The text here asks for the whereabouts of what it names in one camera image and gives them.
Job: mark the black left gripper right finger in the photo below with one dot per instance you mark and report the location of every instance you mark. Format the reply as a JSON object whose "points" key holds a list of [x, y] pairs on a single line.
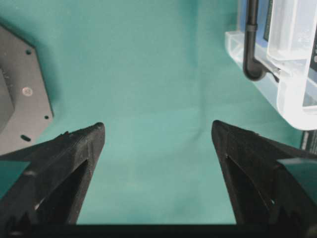
{"points": [[272, 186]]}

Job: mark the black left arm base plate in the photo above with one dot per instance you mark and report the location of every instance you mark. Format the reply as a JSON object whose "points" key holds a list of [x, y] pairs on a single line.
{"points": [[25, 109]]}

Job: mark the clear plastic storage case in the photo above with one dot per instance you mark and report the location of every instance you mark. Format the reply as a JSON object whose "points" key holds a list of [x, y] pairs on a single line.
{"points": [[275, 45]]}

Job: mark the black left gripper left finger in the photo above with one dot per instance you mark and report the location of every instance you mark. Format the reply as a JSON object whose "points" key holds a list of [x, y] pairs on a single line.
{"points": [[52, 188]]}

